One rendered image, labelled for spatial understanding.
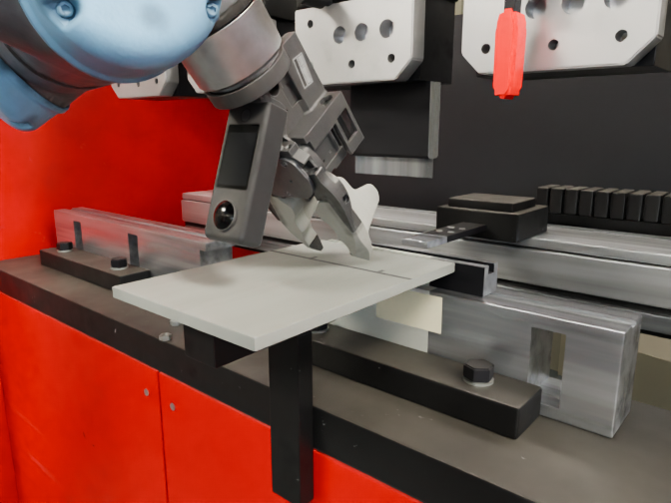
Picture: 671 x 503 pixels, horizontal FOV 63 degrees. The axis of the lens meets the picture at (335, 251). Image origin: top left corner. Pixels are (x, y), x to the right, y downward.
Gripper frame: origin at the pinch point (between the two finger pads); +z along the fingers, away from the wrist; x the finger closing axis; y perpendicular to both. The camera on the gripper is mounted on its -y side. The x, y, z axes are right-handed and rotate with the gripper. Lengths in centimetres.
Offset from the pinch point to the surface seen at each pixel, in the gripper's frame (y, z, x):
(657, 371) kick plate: 98, 190, -1
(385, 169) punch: 11.6, -0.3, 0.2
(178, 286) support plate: -12.6, -9.4, 4.0
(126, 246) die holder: 0, 10, 52
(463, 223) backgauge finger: 19.8, 17.2, -0.5
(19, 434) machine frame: -36, 33, 78
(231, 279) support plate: -9.4, -6.6, 2.3
